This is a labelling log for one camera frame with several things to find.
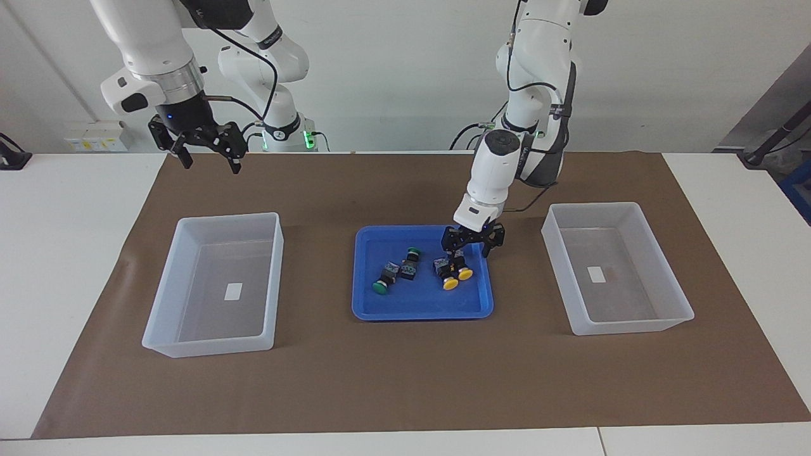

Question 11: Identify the green push button switch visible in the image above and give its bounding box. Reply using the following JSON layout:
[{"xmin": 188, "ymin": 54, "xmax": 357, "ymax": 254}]
[
  {"xmin": 399, "ymin": 247, "xmax": 423, "ymax": 281},
  {"xmin": 371, "ymin": 262, "xmax": 400, "ymax": 296}
]

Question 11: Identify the blue plastic tray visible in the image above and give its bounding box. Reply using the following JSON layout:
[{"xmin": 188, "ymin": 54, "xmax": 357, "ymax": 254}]
[{"xmin": 352, "ymin": 225, "xmax": 495, "ymax": 321}]

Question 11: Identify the brown paper table mat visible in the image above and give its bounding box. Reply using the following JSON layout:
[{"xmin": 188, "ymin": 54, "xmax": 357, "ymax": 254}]
[{"xmin": 30, "ymin": 151, "xmax": 811, "ymax": 440}]

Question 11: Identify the translucent white plastic box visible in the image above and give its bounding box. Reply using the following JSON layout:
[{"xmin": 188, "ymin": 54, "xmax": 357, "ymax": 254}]
[
  {"xmin": 141, "ymin": 212, "xmax": 284, "ymax": 358},
  {"xmin": 540, "ymin": 202, "xmax": 695, "ymax": 336}
]

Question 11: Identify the black clamp object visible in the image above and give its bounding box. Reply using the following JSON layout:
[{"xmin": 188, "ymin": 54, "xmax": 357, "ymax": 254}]
[{"xmin": 0, "ymin": 133, "xmax": 32, "ymax": 170}]

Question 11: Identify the black stand pole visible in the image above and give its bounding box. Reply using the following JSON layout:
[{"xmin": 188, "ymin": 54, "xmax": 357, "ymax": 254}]
[{"xmin": 743, "ymin": 104, "xmax": 811, "ymax": 167}]

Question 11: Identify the blue crate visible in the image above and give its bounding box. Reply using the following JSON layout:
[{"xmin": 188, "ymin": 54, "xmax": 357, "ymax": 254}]
[{"xmin": 779, "ymin": 158, "xmax": 811, "ymax": 225}]

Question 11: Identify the white wall socket box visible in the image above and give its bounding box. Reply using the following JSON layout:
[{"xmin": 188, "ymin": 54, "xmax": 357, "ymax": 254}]
[{"xmin": 63, "ymin": 122, "xmax": 127, "ymax": 153}]

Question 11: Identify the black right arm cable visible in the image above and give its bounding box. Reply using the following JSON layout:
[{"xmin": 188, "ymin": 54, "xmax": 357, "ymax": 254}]
[{"xmin": 203, "ymin": 19, "xmax": 279, "ymax": 121}]

